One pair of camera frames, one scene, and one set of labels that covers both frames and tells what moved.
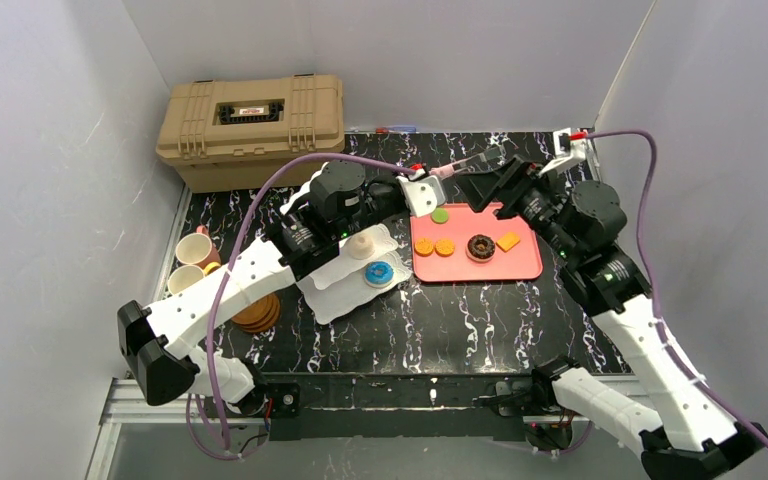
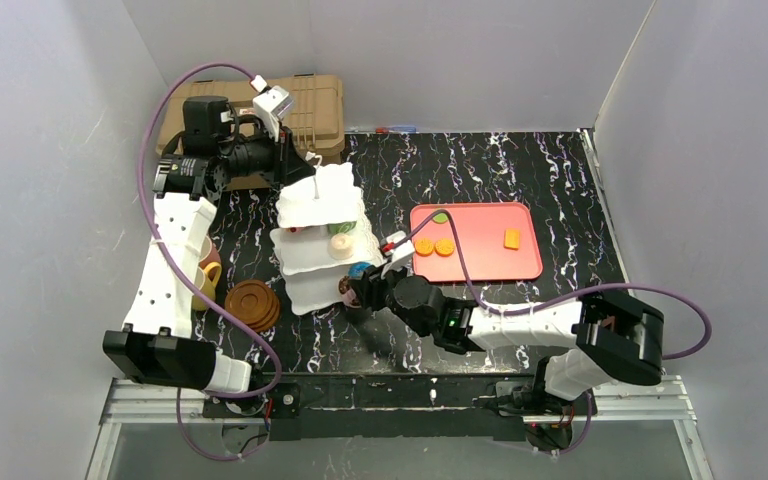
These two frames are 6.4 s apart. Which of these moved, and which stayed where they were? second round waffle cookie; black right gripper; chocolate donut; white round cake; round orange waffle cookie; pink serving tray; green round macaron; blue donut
Moved: blue donut; white round cake; black right gripper; chocolate donut
Stayed: green round macaron; second round waffle cookie; pink serving tray; round orange waffle cookie
